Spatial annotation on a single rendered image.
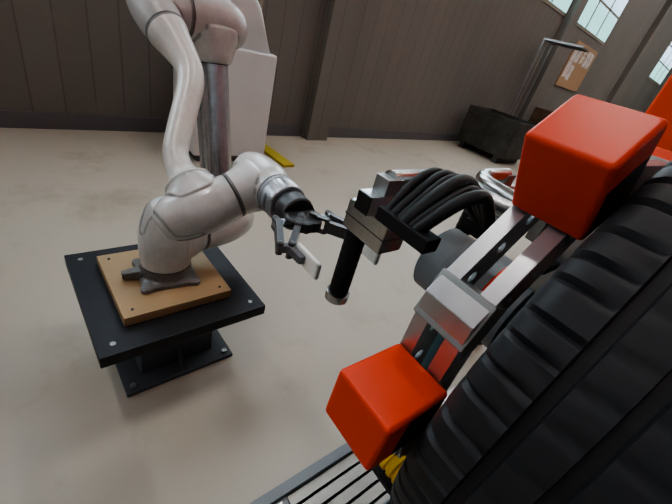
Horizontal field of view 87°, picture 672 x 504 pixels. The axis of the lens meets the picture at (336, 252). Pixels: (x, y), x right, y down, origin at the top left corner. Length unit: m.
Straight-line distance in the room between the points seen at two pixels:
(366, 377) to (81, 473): 1.06
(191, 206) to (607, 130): 0.65
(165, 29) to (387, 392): 0.94
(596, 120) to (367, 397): 0.30
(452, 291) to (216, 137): 0.99
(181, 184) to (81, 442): 0.86
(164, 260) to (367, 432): 0.95
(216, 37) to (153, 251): 0.64
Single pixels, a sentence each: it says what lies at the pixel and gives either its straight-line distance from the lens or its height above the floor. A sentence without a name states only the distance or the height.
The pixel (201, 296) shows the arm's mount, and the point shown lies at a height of 0.33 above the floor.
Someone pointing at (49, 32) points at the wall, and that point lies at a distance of 3.47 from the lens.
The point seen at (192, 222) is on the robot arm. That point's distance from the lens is 0.76.
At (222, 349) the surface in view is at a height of 0.02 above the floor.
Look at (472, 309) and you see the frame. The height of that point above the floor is 0.97.
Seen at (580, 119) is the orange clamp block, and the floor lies 1.15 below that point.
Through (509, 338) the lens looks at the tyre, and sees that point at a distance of 0.31.
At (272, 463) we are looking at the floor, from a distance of 1.30.
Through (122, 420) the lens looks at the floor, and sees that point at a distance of 1.38.
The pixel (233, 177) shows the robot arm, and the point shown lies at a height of 0.85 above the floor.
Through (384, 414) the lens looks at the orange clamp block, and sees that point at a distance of 0.35.
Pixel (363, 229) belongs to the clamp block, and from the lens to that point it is 0.54.
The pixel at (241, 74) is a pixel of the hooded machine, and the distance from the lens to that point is 3.08.
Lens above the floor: 1.16
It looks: 31 degrees down
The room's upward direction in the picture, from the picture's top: 16 degrees clockwise
